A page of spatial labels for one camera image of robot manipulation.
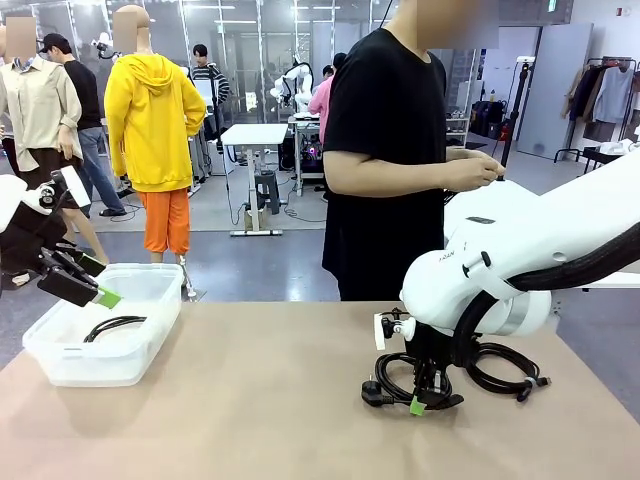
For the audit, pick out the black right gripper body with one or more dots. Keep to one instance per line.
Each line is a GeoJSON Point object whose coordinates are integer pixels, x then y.
{"type": "Point", "coordinates": [425, 350]}

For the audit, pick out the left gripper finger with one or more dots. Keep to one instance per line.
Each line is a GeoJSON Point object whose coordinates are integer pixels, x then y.
{"type": "Point", "coordinates": [75, 260]}
{"type": "Point", "coordinates": [65, 287]}

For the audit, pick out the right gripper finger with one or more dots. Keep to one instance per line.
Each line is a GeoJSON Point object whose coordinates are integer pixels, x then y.
{"type": "Point", "coordinates": [420, 385]}
{"type": "Point", "coordinates": [437, 382]}

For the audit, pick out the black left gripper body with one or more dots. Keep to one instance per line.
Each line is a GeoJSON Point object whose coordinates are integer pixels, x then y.
{"type": "Point", "coordinates": [30, 240]}

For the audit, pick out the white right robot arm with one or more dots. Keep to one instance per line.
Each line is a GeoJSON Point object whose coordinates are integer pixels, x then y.
{"type": "Point", "coordinates": [550, 225]}

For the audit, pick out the person's right forearm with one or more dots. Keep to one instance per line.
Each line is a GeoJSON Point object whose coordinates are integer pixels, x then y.
{"type": "Point", "coordinates": [380, 175]}

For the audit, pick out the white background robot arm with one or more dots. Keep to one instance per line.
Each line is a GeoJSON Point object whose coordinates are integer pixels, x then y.
{"type": "Point", "coordinates": [302, 95]}

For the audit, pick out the person's right hand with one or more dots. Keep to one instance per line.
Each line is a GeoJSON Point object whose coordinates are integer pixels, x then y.
{"type": "Point", "coordinates": [470, 177]}

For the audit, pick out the person's left hand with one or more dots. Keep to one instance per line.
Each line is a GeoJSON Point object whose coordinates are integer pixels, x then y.
{"type": "Point", "coordinates": [480, 160]}

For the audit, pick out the clear plastic storage bin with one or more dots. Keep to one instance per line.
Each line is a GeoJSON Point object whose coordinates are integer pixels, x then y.
{"type": "Point", "coordinates": [75, 370]}

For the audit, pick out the mannequin in beige shirt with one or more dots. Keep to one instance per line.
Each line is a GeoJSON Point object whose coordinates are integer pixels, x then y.
{"type": "Point", "coordinates": [40, 100]}

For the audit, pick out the background man in black shirt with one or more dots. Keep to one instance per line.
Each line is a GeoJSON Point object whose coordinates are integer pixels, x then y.
{"type": "Point", "coordinates": [82, 95]}

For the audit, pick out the mannequin in yellow hoodie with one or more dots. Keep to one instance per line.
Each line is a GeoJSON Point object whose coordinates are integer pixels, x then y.
{"type": "Point", "coordinates": [150, 125]}

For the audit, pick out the grey plastic stool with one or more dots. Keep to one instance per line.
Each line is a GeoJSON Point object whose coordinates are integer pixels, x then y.
{"type": "Point", "coordinates": [267, 190]}

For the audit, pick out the white background desk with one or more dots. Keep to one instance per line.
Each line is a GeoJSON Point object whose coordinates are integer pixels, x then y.
{"type": "Point", "coordinates": [255, 131]}

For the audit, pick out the background man in striped shirt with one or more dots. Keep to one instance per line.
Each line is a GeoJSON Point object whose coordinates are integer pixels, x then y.
{"type": "Point", "coordinates": [207, 80]}

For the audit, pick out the wooden shoe rack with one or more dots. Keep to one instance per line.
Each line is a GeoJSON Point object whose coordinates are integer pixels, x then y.
{"type": "Point", "coordinates": [457, 125]}

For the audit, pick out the person in black t-shirt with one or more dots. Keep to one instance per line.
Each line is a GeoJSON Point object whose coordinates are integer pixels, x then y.
{"type": "Point", "coordinates": [390, 125]}

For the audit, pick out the pile of black bags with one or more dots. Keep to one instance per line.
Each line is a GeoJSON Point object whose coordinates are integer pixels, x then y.
{"type": "Point", "coordinates": [485, 117]}

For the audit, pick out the black trolley cart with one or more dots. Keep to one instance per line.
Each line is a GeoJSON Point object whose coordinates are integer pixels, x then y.
{"type": "Point", "coordinates": [600, 155]}

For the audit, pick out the background person in pink shirt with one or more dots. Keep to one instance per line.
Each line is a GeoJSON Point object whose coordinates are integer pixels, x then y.
{"type": "Point", "coordinates": [320, 100]}

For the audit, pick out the clothes rack with garments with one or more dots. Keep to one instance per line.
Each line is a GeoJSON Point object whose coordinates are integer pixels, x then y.
{"type": "Point", "coordinates": [612, 95]}

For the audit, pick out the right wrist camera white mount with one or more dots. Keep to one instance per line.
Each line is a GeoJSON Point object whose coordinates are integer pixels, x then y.
{"type": "Point", "coordinates": [380, 332]}

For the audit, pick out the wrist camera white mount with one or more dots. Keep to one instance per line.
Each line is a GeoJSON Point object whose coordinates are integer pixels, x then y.
{"type": "Point", "coordinates": [380, 332]}
{"type": "Point", "coordinates": [75, 185]}

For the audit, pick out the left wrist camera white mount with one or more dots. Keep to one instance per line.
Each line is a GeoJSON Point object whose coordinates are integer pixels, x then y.
{"type": "Point", "coordinates": [75, 185]}

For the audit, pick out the black camera stand white head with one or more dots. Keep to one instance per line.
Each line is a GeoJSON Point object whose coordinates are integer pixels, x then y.
{"type": "Point", "coordinates": [525, 59]}

